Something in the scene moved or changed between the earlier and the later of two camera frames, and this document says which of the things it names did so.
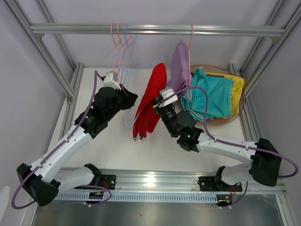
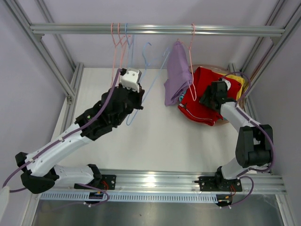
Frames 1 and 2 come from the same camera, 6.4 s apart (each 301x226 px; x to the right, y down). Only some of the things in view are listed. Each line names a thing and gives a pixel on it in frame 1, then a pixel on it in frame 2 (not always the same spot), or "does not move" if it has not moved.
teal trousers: [219, 96] → [182, 96]
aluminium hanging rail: [159, 28] does not move
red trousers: [146, 114] → [192, 105]
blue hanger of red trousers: [156, 60] → [154, 81]
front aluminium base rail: [130, 180] does not move
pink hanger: [189, 81] → [189, 49]
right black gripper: [161, 108] → [204, 99]
